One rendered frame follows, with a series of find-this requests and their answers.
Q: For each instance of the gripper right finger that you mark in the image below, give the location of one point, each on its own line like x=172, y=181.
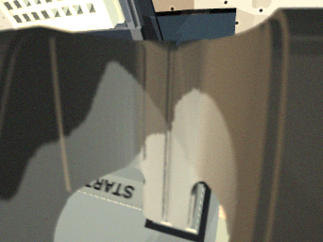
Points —
x=247, y=119

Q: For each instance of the beige well plate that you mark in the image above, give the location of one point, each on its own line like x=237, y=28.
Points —
x=74, y=15

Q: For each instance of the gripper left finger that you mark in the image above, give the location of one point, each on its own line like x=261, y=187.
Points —
x=75, y=107

